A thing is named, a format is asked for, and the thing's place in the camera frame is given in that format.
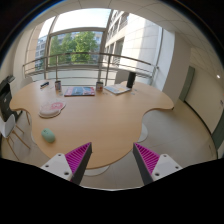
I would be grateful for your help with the pink and blue magazine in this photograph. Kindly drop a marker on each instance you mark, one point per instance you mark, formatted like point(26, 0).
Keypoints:
point(79, 91)

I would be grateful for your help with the patterned cup centre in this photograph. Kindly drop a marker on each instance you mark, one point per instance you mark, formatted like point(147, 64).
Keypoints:
point(99, 86)

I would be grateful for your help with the patterned can left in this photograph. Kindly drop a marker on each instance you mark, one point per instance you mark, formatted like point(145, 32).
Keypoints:
point(58, 87)

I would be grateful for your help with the pink round mouse pad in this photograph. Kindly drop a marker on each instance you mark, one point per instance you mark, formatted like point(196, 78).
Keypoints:
point(51, 109)

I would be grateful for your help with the mint green computer mouse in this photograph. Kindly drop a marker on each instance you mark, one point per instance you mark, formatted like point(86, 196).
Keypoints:
point(48, 135)

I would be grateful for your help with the metal balcony railing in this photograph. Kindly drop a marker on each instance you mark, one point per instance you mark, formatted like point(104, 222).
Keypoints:
point(86, 68)

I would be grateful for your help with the green door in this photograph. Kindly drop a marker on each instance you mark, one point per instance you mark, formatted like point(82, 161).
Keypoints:
point(187, 84)

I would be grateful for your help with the black cylindrical speaker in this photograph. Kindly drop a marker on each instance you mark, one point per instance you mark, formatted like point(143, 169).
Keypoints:
point(131, 79)

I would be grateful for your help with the dark small object on table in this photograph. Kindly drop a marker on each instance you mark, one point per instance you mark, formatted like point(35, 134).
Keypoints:
point(44, 85)

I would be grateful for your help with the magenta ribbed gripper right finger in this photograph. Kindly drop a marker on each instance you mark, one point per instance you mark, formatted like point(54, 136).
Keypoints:
point(153, 166)

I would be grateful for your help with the light blue open book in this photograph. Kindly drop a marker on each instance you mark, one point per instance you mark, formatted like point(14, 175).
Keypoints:
point(117, 89)

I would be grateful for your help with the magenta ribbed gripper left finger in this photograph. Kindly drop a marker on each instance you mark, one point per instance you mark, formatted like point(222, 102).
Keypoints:
point(70, 166)

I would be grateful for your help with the white chair with wooden legs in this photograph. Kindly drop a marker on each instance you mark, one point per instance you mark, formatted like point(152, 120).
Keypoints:
point(8, 127)

